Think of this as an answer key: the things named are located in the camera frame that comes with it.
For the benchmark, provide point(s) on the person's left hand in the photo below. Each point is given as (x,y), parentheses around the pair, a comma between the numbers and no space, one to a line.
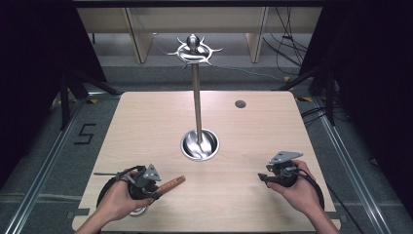
(117,200)

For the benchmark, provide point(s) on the black curtain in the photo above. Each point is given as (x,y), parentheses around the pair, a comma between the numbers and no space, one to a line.
(35,81)
(373,81)

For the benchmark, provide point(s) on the person's right hand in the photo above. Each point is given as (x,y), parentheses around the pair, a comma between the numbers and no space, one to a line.
(300,191)

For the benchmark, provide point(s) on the metal utensil hook stand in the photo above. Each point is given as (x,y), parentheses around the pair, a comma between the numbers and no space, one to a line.
(197,97)

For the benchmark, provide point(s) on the black tripod stand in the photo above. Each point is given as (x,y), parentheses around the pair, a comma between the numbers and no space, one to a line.
(329,94)
(65,97)

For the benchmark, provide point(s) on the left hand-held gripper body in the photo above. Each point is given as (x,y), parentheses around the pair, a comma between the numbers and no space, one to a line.
(142,182)

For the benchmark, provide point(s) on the aluminium floor rail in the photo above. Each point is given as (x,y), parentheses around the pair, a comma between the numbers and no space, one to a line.
(42,169)
(350,169)

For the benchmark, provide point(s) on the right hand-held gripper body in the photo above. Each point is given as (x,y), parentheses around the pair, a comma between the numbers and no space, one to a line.
(283,172)

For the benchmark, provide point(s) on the grey round table grommet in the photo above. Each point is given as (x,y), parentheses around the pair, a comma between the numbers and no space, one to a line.
(240,104)

